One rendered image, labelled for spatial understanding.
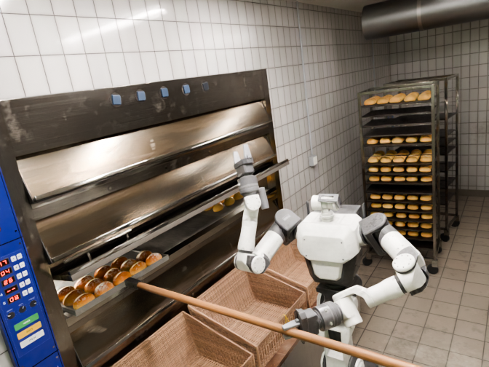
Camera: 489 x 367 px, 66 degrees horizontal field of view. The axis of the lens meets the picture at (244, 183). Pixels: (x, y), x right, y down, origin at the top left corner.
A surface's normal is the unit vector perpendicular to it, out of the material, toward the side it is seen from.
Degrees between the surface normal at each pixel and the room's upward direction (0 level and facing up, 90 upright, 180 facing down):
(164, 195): 70
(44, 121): 90
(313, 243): 90
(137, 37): 90
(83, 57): 90
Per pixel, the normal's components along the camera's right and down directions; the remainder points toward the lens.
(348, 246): 0.25, 0.14
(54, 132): 0.81, 0.04
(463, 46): -0.56, 0.29
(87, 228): 0.72, -0.29
